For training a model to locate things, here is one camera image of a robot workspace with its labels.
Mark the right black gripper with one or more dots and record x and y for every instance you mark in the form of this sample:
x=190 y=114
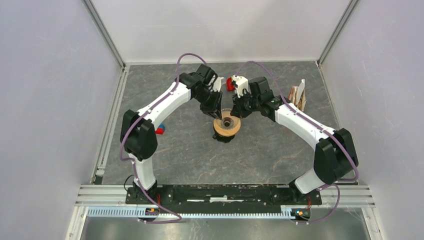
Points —
x=237 y=110

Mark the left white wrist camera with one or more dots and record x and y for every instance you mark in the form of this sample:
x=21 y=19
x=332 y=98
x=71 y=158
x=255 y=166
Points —
x=217 y=84

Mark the black coffee server base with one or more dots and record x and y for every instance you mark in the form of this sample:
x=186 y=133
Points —
x=223 y=139

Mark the orange coffee filter box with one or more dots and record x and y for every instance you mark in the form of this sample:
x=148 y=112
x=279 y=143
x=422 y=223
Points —
x=297 y=95

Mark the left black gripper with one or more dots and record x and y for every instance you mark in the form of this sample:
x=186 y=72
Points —
x=214 y=109

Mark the round wooden dripper holder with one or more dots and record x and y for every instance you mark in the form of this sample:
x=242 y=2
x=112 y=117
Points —
x=220 y=131

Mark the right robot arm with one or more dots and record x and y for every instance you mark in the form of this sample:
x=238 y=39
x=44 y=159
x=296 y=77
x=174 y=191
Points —
x=334 y=150

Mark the red and blue block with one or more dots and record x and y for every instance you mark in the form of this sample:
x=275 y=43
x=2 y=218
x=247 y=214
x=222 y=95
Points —
x=160 y=129

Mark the white toothed cable rail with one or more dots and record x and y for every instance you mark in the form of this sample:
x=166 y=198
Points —
x=153 y=213

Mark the clear glass dripper cone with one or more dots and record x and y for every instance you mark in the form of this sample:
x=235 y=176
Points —
x=229 y=122

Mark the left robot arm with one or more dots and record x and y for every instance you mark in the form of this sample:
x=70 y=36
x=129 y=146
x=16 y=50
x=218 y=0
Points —
x=138 y=131

